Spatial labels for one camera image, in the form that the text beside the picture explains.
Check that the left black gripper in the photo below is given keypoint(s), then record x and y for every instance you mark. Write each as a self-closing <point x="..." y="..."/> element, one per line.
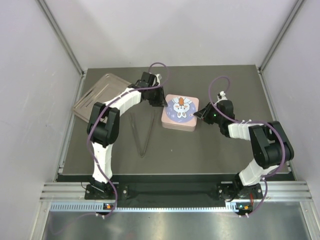
<point x="161" y="101"/>

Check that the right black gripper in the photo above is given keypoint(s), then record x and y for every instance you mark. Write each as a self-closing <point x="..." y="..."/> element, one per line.
<point x="204" y="114"/>

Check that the silver tin lid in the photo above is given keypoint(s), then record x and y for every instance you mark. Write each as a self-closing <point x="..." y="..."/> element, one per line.
<point x="180" y="109"/>

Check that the metal tongs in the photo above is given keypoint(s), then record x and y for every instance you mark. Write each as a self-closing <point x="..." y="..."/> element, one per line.
<point x="141" y="138"/>

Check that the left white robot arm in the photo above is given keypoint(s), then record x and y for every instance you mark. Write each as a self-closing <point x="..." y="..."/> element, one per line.
<point x="104" y="124"/>

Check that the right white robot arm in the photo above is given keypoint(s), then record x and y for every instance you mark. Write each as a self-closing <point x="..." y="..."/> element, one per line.
<point x="270" y="145"/>

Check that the pink chocolate tin box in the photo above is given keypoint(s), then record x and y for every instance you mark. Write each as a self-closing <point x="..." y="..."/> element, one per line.
<point x="189" y="126"/>

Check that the silver metal tray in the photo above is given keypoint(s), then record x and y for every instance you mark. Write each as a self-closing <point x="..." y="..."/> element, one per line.
<point x="105" y="89"/>

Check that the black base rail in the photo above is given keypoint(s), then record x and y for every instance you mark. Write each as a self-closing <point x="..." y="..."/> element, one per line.
<point x="169" y="190"/>

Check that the white slotted cable duct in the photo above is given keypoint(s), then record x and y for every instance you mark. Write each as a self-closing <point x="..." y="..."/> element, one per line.
<point x="102" y="207"/>

